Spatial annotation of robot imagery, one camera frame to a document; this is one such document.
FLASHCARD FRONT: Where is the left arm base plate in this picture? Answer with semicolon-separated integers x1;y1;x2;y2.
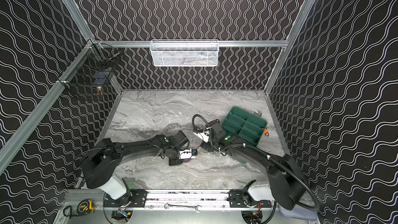
103;189;148;208

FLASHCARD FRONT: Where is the yellow black tape measure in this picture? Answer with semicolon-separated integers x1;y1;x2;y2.
63;199;94;218

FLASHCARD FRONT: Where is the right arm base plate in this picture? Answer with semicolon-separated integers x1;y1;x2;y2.
226;189;272;208

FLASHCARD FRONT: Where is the white mesh wall basket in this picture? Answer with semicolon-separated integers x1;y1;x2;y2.
149;39;220;67

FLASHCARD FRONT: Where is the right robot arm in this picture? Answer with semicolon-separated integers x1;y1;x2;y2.
192;119;320;211

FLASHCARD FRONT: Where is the black wire wall basket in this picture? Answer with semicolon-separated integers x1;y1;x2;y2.
61;44;121;102

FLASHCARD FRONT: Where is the orange handled adjustable wrench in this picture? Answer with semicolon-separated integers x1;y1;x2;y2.
254;110;269;137

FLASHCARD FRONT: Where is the silver combination wrench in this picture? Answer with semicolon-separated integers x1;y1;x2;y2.
164;203;201;213

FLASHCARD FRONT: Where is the brass padlock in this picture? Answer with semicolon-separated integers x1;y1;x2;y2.
96;86;103;96

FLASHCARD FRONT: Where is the aluminium front rail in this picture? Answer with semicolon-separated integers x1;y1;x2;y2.
63;188;312;211

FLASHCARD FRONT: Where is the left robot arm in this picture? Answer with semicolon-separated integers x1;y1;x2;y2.
80;131;198;202

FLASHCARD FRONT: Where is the green divided plastic tray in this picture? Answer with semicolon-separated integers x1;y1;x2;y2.
221;106;268;146

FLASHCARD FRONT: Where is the grey cloth pad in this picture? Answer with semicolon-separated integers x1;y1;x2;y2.
279;205;318;222

